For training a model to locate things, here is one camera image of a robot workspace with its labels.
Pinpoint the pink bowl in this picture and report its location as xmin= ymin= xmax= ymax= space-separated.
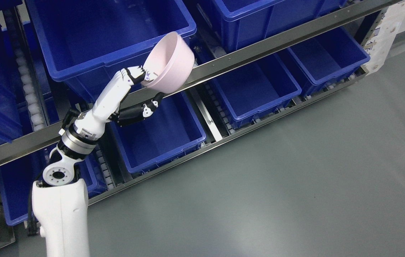
xmin=142 ymin=31 xmax=178 ymax=87
xmin=141 ymin=34 xmax=194 ymax=94

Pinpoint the large blue bin upper left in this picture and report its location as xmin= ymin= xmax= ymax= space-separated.
xmin=25 ymin=0 xmax=197 ymax=102

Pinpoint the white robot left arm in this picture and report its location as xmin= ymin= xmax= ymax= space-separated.
xmin=31 ymin=107 xmax=117 ymax=257

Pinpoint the blue bin lower left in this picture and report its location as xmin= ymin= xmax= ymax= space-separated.
xmin=0 ymin=148 xmax=107 ymax=226

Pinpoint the blue bin lower middle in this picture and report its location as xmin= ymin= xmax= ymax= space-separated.
xmin=110 ymin=93 xmax=207 ymax=174

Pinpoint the blue bin lower centre right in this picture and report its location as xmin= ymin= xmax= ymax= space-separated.
xmin=209 ymin=54 xmax=302 ymax=130

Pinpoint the blue bin lower far right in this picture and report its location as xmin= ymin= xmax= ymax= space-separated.
xmin=278 ymin=26 xmax=370 ymax=97

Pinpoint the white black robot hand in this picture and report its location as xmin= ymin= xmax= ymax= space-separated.
xmin=85 ymin=66 xmax=164 ymax=126

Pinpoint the white sign board with characters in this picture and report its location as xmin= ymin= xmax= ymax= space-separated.
xmin=364 ymin=0 xmax=405 ymax=74

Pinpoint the blue bin upper right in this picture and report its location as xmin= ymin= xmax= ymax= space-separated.
xmin=193 ymin=0 xmax=346 ymax=53

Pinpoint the metal shelf rack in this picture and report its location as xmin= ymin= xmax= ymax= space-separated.
xmin=0 ymin=0 xmax=403 ymax=257

